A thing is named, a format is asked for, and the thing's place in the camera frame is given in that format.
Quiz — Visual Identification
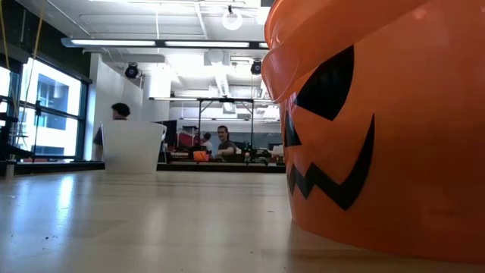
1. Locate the orange pumpkin bucket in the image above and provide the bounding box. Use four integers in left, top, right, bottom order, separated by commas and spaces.
261, 0, 485, 265

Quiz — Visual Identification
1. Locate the yellow hanging cord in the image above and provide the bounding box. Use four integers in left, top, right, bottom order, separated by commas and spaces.
20, 0, 47, 115
0, 0, 11, 71

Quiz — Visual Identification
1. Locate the person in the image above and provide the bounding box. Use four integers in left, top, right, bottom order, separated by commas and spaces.
200, 132, 214, 153
92, 102, 132, 161
215, 124, 239, 158

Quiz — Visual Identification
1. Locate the white skull bucket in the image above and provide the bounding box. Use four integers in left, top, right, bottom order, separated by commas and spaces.
100, 120, 168, 175

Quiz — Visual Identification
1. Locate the black metal stand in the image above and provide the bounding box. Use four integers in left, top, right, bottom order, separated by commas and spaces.
0, 112, 34, 162

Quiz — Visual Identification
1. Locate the black background gantry frame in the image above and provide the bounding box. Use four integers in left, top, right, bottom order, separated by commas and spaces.
196, 96, 255, 152

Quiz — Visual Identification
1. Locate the black tripod stand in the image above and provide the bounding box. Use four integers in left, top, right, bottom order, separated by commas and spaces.
32, 99, 43, 161

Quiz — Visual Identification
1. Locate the white ring ceiling fixture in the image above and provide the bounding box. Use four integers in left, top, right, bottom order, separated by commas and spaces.
221, 4, 244, 32

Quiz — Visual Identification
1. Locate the large glass window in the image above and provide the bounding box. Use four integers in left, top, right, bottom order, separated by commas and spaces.
0, 52, 92, 162

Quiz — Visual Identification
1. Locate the fluorescent ceiling light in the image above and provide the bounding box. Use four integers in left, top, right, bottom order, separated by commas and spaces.
60, 36, 271, 49

